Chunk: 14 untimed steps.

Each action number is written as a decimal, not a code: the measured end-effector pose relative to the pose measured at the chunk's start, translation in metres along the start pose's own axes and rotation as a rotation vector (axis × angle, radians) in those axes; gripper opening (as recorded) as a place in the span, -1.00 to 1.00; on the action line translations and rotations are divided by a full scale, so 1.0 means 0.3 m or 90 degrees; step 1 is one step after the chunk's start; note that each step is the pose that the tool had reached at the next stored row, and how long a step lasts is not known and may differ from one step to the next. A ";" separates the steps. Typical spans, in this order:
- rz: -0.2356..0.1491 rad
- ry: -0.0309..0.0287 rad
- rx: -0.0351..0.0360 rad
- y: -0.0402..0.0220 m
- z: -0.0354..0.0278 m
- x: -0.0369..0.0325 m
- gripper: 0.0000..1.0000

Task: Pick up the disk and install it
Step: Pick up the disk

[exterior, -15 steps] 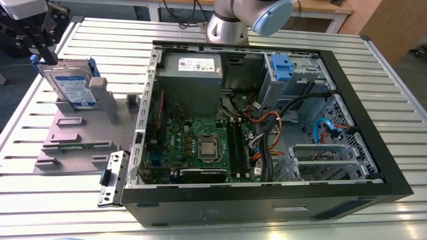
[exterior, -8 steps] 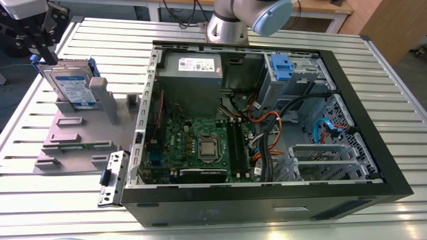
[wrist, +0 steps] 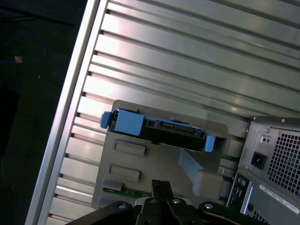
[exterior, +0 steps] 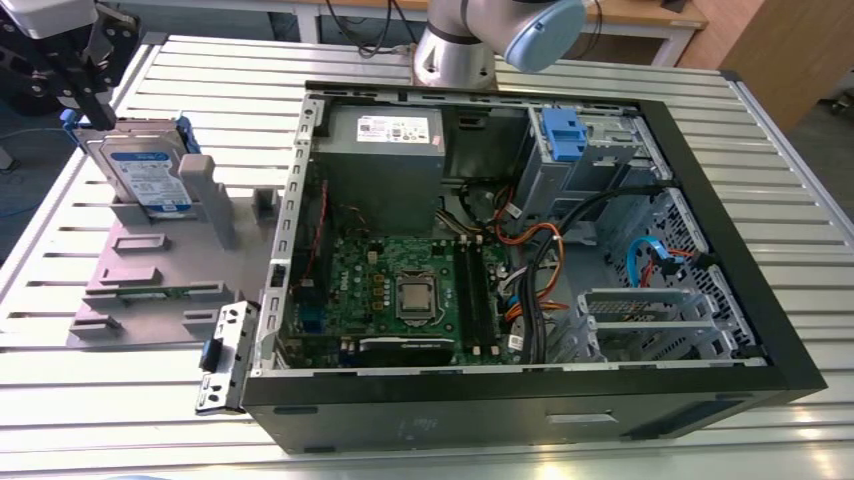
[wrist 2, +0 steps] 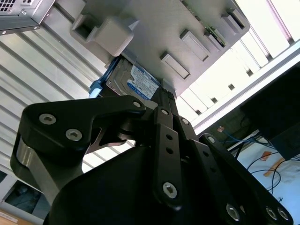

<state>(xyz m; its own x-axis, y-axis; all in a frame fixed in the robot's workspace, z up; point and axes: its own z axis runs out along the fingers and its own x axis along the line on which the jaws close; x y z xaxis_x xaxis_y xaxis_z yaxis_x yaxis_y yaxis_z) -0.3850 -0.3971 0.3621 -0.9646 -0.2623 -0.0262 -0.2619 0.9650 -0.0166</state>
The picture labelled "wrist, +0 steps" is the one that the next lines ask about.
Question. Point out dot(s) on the hard disk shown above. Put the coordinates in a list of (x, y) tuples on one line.
[(129, 124)]

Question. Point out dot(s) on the grey power supply unit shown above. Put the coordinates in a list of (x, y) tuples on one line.
[(281, 159)]

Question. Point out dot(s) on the black PC case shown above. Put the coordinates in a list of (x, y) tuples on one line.
[(248, 145)]

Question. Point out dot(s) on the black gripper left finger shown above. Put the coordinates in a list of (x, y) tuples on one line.
[(147, 215)]

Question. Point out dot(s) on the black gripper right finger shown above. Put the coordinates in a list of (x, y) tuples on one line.
[(185, 215)]

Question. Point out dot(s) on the grey parts rack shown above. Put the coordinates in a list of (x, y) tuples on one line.
[(164, 164)]

